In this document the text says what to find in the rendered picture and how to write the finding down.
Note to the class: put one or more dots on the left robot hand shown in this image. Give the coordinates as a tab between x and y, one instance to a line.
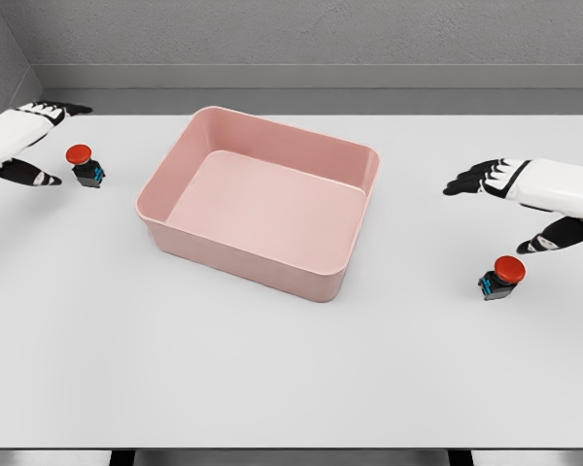
14	133

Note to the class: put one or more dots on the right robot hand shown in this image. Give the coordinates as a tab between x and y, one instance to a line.
554	187

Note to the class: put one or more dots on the pink plastic basket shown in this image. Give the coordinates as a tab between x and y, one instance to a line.
267	194

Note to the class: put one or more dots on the red button industrial switch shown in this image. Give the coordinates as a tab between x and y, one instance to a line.
86	167
504	277

